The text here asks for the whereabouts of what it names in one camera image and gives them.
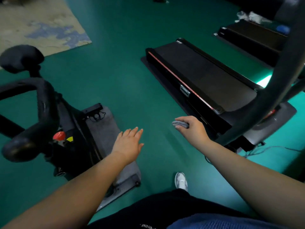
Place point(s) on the grey cleaning cloth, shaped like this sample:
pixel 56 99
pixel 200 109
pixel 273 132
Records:
pixel 180 124

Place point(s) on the person's right forearm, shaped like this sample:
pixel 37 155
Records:
pixel 257 183

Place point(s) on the person's blue shirt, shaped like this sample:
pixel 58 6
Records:
pixel 214 222

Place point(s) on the black treadmill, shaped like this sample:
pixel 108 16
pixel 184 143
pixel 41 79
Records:
pixel 202 76
pixel 252 38

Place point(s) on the person's left hand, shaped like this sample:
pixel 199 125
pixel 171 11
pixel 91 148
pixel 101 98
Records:
pixel 128 147

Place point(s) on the person's left forearm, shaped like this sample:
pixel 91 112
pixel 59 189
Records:
pixel 71 197

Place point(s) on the red round knob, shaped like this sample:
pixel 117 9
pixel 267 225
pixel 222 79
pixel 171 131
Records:
pixel 59 136

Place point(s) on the white sneaker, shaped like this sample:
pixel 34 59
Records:
pixel 181 181

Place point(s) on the black exercise bike frame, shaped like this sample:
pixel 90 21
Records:
pixel 71 145

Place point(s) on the white crumpled cloth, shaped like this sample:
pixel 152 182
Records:
pixel 252 17

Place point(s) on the person's right hand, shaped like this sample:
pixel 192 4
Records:
pixel 195 135

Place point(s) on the blue round object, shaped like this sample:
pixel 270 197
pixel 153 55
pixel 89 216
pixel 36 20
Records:
pixel 283 29

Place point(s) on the person's black trousers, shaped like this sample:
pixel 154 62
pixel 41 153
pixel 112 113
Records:
pixel 155 207

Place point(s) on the beige patterned rug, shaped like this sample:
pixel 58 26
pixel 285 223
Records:
pixel 35 21

